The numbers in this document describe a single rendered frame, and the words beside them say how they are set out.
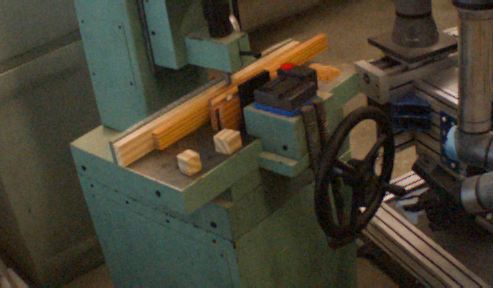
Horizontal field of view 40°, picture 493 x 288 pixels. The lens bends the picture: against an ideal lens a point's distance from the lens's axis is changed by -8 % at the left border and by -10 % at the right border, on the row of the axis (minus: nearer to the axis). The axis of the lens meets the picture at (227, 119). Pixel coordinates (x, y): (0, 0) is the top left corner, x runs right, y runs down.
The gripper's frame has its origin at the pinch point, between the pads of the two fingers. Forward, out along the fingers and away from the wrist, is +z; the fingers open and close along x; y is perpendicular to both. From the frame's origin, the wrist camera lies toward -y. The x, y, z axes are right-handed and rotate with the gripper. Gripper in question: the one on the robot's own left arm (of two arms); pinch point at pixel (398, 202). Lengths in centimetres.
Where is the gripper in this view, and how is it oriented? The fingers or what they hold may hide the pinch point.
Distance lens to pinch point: 158.3
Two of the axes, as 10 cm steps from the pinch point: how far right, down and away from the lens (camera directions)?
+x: 6.7, -4.8, 5.7
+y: 5.2, 8.5, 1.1
